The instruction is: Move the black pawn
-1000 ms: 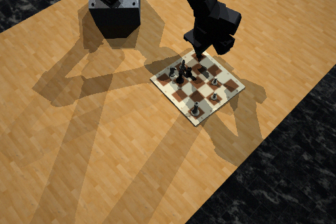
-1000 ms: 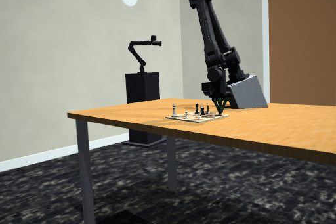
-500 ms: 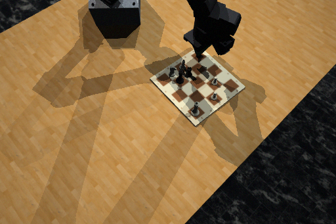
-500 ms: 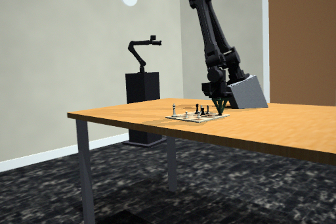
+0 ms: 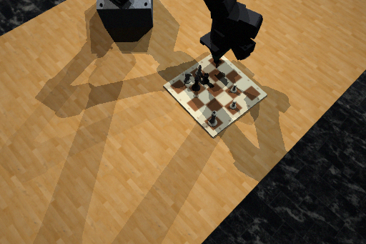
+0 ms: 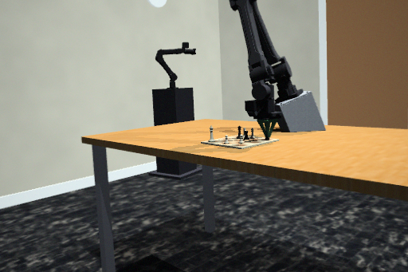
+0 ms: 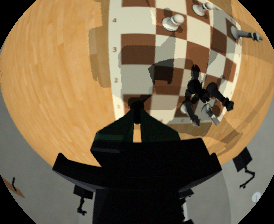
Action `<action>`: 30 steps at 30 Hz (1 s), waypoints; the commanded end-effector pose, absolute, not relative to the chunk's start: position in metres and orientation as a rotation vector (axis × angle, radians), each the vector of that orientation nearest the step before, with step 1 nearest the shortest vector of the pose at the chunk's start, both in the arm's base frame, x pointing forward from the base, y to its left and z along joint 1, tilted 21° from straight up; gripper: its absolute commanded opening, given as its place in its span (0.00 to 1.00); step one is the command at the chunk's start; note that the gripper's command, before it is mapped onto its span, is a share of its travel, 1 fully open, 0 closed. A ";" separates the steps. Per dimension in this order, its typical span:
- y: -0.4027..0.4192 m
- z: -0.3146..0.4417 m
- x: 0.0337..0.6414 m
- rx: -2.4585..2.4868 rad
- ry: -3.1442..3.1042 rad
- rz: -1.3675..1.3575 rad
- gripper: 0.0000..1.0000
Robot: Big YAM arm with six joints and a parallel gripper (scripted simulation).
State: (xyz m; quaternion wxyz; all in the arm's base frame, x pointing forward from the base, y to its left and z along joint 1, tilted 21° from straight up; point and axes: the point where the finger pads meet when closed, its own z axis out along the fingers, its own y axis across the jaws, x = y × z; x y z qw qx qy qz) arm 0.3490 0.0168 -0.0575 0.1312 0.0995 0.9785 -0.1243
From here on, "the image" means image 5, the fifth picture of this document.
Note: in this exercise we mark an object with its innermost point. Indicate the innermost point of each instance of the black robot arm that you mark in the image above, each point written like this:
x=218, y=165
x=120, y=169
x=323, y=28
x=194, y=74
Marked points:
x=246, y=24

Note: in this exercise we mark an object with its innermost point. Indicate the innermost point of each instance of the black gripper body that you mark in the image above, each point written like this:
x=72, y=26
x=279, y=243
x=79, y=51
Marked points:
x=207, y=41

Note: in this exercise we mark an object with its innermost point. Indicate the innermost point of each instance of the chessboard with pieces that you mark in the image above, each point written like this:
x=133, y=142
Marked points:
x=216, y=95

